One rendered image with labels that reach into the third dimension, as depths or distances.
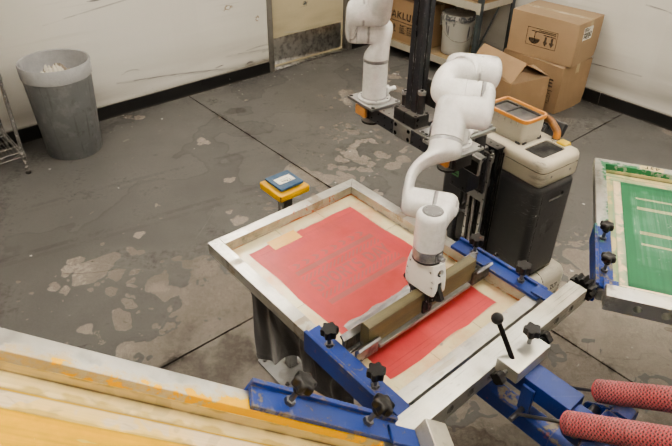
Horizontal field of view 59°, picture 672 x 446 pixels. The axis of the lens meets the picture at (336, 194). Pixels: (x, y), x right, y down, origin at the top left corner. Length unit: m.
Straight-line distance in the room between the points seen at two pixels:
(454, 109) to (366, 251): 0.55
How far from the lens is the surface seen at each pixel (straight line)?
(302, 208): 1.95
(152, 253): 3.47
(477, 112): 1.54
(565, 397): 1.43
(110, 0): 4.84
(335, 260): 1.79
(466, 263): 1.67
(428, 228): 1.40
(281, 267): 1.77
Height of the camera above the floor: 2.10
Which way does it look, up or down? 33 degrees down
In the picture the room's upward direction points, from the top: 1 degrees clockwise
